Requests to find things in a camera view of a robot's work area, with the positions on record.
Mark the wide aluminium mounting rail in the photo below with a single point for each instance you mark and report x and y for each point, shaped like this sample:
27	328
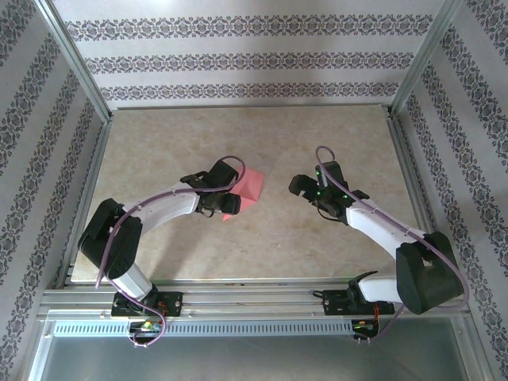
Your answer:
246	297

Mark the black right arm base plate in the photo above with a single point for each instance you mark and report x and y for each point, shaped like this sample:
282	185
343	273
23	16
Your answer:
333	303

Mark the aluminium side rail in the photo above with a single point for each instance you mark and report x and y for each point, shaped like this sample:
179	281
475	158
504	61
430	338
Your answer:
85	198
416	198

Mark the aluminium frame post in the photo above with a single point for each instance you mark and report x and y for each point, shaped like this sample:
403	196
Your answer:
424	59
75	63

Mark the pink square paper sheet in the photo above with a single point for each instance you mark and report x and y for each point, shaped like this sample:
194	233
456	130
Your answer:
252	186

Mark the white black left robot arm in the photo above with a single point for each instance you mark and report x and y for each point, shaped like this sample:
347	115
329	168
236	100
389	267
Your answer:
115	254

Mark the grey metal sheet panel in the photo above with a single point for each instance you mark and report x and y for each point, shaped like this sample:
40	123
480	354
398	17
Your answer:
254	359

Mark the small controller circuit board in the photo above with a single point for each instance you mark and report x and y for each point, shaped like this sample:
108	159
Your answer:
365	325
147	326

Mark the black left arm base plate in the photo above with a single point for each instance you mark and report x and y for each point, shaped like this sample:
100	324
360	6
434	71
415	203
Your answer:
174	303

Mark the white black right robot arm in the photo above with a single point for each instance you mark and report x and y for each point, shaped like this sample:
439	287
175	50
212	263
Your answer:
424	274

